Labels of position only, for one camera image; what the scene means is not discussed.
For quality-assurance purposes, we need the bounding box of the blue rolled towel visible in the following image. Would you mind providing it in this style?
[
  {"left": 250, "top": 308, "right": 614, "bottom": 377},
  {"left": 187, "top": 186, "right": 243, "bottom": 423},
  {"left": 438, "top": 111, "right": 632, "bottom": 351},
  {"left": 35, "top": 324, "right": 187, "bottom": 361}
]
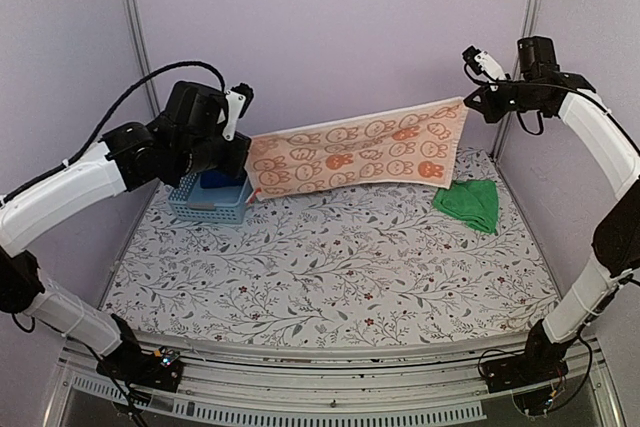
[{"left": 199, "top": 170, "right": 246, "bottom": 189}]

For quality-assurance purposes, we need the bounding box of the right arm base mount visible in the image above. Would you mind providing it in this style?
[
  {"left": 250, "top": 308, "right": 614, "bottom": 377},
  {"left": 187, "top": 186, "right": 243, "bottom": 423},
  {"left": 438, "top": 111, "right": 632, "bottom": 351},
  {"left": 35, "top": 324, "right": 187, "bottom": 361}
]
[{"left": 478, "top": 321, "right": 576, "bottom": 393}]

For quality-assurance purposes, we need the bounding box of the orange rabbit print towel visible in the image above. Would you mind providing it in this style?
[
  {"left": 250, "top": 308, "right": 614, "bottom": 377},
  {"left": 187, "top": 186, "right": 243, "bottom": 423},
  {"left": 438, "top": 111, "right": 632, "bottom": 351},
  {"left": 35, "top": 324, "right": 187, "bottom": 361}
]
[{"left": 246, "top": 97, "right": 468, "bottom": 200}]

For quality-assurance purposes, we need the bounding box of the green microfibre towel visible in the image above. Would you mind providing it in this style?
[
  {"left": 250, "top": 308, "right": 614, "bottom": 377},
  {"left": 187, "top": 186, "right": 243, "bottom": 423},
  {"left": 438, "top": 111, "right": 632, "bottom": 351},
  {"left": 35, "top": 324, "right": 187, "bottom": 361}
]
[{"left": 432, "top": 180, "right": 499, "bottom": 234}]

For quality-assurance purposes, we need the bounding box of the aluminium front rail frame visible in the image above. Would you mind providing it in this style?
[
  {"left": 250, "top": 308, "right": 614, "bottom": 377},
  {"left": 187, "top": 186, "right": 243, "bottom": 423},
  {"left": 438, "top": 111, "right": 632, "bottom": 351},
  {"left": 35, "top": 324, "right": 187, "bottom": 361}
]
[{"left": 44, "top": 331, "right": 626, "bottom": 427}]

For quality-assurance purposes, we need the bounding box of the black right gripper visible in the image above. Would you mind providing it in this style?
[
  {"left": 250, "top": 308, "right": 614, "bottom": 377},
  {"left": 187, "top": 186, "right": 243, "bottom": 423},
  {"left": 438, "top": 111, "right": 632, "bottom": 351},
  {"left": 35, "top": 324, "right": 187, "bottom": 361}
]
[{"left": 466, "top": 78, "right": 548, "bottom": 123}]

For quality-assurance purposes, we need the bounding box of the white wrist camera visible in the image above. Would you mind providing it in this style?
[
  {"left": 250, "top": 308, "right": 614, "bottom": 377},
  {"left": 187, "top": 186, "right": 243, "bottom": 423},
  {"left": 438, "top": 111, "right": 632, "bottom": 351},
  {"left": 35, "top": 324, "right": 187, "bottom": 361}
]
[
  {"left": 218, "top": 83, "right": 254, "bottom": 141},
  {"left": 462, "top": 45, "right": 507, "bottom": 81}
]

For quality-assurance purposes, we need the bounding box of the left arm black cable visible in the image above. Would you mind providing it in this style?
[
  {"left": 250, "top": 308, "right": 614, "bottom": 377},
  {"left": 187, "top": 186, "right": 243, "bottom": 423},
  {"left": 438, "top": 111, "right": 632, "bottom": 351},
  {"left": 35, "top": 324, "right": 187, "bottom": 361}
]
[{"left": 0, "top": 60, "right": 227, "bottom": 208}]

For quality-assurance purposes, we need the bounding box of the aluminium right corner post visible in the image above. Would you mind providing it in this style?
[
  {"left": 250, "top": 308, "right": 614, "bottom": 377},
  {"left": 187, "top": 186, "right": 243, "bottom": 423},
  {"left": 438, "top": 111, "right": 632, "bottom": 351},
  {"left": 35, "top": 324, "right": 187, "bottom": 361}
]
[{"left": 492, "top": 0, "right": 550, "bottom": 158}]

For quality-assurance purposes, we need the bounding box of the aluminium corner post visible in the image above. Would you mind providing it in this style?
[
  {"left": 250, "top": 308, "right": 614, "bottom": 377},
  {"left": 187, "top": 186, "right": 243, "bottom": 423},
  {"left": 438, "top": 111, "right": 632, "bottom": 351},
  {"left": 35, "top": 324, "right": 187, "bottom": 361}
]
[
  {"left": 112, "top": 0, "right": 166, "bottom": 118},
  {"left": 492, "top": 0, "right": 550, "bottom": 158}
]

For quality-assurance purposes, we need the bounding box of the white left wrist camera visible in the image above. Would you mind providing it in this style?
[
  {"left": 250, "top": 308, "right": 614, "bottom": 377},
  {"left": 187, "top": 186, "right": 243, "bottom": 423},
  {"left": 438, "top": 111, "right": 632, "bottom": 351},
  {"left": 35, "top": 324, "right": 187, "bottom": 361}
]
[{"left": 218, "top": 83, "right": 254, "bottom": 141}]

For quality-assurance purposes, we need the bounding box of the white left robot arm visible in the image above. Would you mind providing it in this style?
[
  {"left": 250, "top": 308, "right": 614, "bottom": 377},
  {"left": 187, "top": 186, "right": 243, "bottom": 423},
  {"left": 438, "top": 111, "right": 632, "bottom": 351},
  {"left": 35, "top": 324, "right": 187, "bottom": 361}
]
[{"left": 1, "top": 81, "right": 254, "bottom": 381}]

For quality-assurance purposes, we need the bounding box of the aluminium left corner post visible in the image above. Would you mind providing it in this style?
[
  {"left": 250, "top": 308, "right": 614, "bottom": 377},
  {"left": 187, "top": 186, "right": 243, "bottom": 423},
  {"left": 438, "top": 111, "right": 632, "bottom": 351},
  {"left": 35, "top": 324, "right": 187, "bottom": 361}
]
[{"left": 112, "top": 0, "right": 166, "bottom": 118}]

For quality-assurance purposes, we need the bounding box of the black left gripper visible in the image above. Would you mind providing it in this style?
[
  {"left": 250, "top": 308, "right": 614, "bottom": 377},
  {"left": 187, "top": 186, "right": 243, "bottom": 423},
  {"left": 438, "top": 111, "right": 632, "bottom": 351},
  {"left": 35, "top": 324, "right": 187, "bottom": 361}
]
[{"left": 173, "top": 130, "right": 253, "bottom": 178}]

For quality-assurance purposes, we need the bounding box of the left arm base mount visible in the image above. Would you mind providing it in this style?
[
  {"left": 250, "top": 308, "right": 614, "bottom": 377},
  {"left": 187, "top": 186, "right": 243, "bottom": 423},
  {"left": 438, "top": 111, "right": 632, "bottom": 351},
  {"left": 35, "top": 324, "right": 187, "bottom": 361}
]
[{"left": 96, "top": 314, "right": 184, "bottom": 393}]

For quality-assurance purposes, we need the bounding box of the light blue plastic basket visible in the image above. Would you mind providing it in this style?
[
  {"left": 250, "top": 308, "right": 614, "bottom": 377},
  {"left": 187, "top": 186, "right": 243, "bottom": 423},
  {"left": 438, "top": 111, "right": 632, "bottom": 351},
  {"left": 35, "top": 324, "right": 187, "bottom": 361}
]
[{"left": 167, "top": 174, "right": 253, "bottom": 225}]

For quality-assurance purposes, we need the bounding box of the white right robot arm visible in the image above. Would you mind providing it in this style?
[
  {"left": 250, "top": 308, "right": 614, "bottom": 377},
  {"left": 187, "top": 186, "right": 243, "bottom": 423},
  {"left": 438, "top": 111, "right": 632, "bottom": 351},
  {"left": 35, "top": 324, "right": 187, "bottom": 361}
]
[{"left": 462, "top": 36, "right": 639, "bottom": 383}]

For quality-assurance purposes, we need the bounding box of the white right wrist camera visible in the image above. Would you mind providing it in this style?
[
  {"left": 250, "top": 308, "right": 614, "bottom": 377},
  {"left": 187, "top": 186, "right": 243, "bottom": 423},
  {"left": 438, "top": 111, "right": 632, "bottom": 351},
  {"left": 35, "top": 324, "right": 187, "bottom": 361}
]
[{"left": 462, "top": 45, "right": 507, "bottom": 81}]

